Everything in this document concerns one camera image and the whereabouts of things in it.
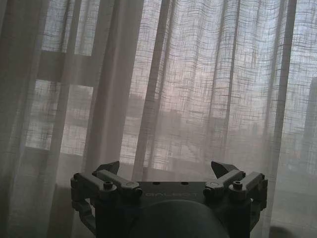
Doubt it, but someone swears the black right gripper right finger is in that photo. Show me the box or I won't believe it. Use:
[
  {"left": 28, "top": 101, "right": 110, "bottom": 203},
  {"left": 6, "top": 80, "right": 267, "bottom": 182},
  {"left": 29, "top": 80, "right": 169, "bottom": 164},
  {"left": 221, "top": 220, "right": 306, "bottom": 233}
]
[{"left": 203, "top": 161, "right": 268, "bottom": 201}]

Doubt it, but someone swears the sheer white curtain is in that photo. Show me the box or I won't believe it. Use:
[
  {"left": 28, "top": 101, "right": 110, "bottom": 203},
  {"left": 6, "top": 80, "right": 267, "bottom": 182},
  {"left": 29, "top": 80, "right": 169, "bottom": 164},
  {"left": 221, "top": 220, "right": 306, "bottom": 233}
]
[{"left": 0, "top": 0, "right": 317, "bottom": 238}]

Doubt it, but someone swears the dark window frame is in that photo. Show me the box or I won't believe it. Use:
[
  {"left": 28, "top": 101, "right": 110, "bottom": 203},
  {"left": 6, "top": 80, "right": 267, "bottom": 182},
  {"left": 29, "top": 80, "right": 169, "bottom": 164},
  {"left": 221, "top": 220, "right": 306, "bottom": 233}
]
[{"left": 23, "top": 0, "right": 139, "bottom": 159}]

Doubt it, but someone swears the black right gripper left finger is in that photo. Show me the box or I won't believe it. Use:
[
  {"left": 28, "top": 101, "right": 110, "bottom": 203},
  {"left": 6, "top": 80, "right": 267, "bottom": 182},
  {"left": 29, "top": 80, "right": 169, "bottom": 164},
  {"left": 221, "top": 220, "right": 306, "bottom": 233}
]
[{"left": 70, "top": 161, "right": 143, "bottom": 202}]

